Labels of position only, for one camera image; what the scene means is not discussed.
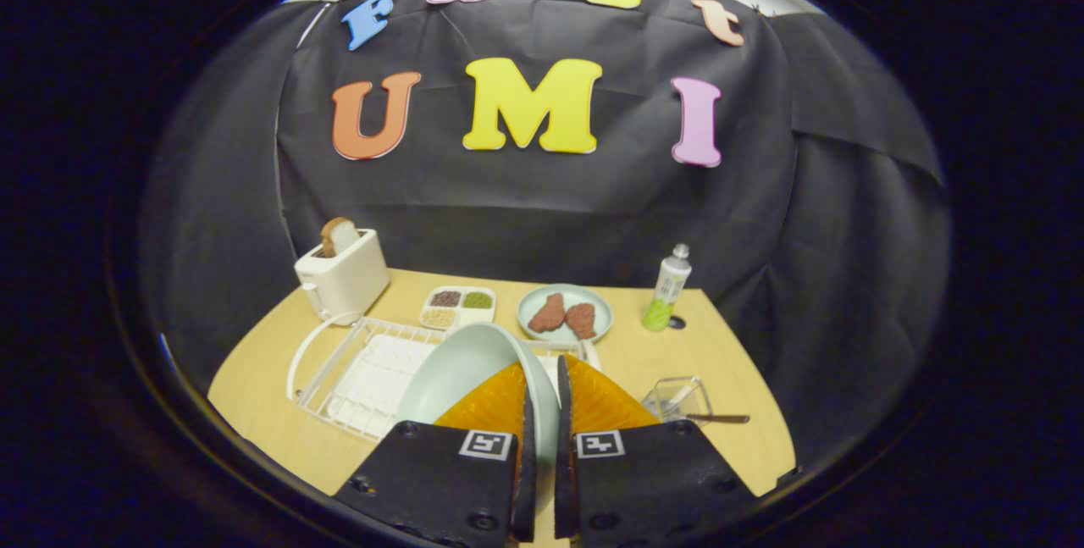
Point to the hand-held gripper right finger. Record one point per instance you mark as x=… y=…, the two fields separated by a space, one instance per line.
x=565 y=489

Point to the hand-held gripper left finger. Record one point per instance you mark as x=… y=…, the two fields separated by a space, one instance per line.
x=526 y=489

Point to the pale green plate with meat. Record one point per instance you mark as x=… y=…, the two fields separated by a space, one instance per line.
x=584 y=294

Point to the brown meat piece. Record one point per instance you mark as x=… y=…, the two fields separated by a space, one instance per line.
x=548 y=313
x=582 y=319

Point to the white compartment tray with seeds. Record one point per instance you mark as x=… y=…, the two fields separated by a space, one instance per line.
x=457 y=307

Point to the green drink bottle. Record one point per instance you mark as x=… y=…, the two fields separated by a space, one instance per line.
x=669 y=285

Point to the black backdrop cloth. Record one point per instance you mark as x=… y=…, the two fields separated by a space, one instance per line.
x=542 y=218

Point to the white toaster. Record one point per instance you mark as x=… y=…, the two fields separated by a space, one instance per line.
x=347 y=281

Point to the toast bread slice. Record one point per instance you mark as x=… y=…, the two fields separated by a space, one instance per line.
x=339 y=236

